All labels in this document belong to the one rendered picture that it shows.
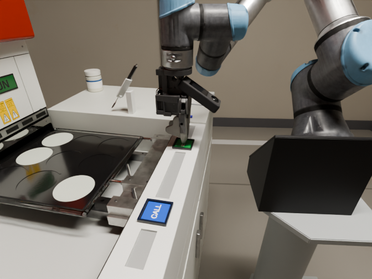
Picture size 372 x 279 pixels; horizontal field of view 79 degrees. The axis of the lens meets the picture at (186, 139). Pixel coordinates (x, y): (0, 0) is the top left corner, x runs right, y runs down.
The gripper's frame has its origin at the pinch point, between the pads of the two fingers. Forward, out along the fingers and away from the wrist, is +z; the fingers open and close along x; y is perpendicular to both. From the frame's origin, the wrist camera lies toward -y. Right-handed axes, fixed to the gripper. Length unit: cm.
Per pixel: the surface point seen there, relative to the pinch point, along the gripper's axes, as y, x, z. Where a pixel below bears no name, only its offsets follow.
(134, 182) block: 11.3, 12.8, 7.0
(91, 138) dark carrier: 36.6, -8.0, 8.0
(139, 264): 0.2, 36.1, 2.2
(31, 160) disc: 46.8, 8.3, 7.9
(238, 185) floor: -27, -100, 98
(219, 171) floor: -9, -116, 98
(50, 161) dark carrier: 40.6, 7.9, 8.0
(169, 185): 0.3, 17.5, 2.2
